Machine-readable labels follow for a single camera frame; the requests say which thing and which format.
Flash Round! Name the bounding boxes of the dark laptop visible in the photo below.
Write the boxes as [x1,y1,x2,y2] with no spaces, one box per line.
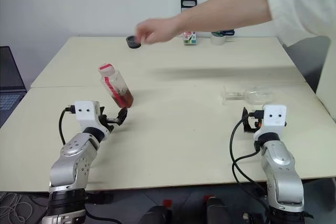
[0,46,27,127]

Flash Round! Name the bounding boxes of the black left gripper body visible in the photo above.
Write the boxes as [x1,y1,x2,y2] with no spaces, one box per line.
[98,113,121,132]

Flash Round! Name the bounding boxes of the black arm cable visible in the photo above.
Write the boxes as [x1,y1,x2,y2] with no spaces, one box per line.
[229,111,271,217]
[59,105,77,146]

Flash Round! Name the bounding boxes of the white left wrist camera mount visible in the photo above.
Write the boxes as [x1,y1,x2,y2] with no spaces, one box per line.
[75,100,111,142]

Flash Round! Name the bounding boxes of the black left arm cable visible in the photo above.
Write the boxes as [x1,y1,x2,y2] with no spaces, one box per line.
[59,105,77,146]

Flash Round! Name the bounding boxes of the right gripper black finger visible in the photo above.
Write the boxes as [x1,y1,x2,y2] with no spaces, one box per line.
[242,106,255,133]

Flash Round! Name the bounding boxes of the blue handled scissors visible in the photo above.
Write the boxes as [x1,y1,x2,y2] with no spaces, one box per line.
[212,29,235,37]

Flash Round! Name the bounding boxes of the coloured pen pack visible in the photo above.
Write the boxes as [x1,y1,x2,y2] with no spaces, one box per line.
[180,0,198,46]

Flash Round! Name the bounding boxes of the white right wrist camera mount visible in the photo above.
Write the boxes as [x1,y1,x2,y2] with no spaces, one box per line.
[253,104,287,141]

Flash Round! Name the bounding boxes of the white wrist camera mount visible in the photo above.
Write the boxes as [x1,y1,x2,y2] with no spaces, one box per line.
[253,104,287,141]
[75,100,111,142]

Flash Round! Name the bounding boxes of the white floor cables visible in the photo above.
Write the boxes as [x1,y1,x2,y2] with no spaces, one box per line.
[0,191,34,224]

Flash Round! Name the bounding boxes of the person's bare hand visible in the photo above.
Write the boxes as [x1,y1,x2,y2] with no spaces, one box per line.
[134,15,183,46]

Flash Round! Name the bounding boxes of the white tape roll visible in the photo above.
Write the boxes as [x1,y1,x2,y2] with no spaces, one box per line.
[210,34,226,46]

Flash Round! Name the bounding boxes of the dark rounded shape red tab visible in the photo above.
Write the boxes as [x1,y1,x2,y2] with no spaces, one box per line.
[138,199,174,224]
[204,195,233,224]

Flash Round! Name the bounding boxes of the clear plastic bottle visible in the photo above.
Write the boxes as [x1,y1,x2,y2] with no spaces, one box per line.
[97,62,134,109]

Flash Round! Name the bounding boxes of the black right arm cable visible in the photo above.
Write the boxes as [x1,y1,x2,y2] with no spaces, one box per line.
[229,111,271,217]

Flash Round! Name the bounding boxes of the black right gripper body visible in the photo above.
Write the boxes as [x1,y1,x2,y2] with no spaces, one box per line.
[251,110,264,131]

